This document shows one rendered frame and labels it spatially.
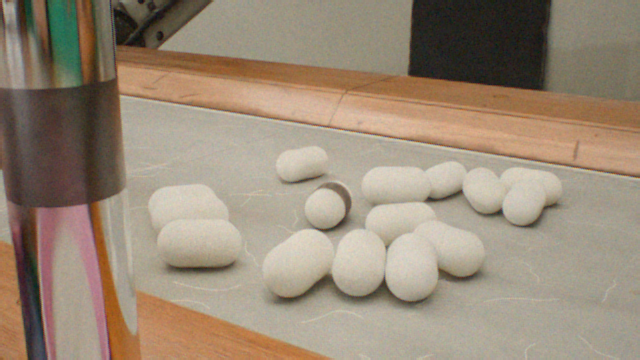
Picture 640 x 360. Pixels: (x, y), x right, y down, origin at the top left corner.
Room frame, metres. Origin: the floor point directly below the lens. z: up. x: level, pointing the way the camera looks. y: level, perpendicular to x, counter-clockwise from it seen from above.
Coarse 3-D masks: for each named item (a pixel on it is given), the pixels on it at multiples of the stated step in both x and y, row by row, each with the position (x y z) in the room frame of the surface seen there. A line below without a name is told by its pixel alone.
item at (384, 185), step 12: (384, 168) 0.38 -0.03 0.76; (396, 168) 0.38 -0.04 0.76; (408, 168) 0.38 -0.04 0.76; (372, 180) 0.38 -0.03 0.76; (384, 180) 0.38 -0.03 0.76; (396, 180) 0.38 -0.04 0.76; (408, 180) 0.38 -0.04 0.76; (420, 180) 0.38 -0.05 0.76; (372, 192) 0.38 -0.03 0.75; (384, 192) 0.38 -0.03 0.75; (396, 192) 0.38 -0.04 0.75; (408, 192) 0.37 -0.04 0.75; (420, 192) 0.38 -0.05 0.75
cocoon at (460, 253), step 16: (432, 224) 0.31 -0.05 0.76; (432, 240) 0.30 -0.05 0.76; (448, 240) 0.29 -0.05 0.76; (464, 240) 0.29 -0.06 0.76; (480, 240) 0.30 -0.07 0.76; (448, 256) 0.29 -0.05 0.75; (464, 256) 0.29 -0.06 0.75; (480, 256) 0.29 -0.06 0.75; (448, 272) 0.29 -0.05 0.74; (464, 272) 0.29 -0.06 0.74
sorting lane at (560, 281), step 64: (128, 128) 0.56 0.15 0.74; (192, 128) 0.56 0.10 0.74; (256, 128) 0.56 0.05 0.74; (320, 128) 0.55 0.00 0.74; (0, 192) 0.41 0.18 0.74; (128, 192) 0.41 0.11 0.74; (256, 192) 0.41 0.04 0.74; (576, 192) 0.41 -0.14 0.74; (256, 256) 0.32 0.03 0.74; (512, 256) 0.32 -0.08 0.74; (576, 256) 0.32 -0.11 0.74; (256, 320) 0.26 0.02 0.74; (320, 320) 0.26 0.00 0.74; (384, 320) 0.26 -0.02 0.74; (448, 320) 0.26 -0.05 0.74; (512, 320) 0.26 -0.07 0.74; (576, 320) 0.25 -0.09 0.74
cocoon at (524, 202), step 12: (528, 180) 0.37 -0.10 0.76; (516, 192) 0.35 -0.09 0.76; (528, 192) 0.35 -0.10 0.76; (540, 192) 0.36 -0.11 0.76; (504, 204) 0.35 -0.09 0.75; (516, 204) 0.35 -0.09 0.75; (528, 204) 0.35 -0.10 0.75; (540, 204) 0.35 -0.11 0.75; (516, 216) 0.35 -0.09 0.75; (528, 216) 0.35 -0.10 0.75
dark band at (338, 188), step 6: (324, 186) 0.36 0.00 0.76; (330, 186) 0.36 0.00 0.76; (336, 186) 0.36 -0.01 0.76; (342, 186) 0.36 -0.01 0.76; (312, 192) 0.36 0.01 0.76; (336, 192) 0.35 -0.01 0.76; (342, 192) 0.36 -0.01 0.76; (348, 192) 0.36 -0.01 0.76; (342, 198) 0.35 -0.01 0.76; (348, 198) 0.36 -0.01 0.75; (348, 204) 0.36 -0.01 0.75; (348, 210) 0.36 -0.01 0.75
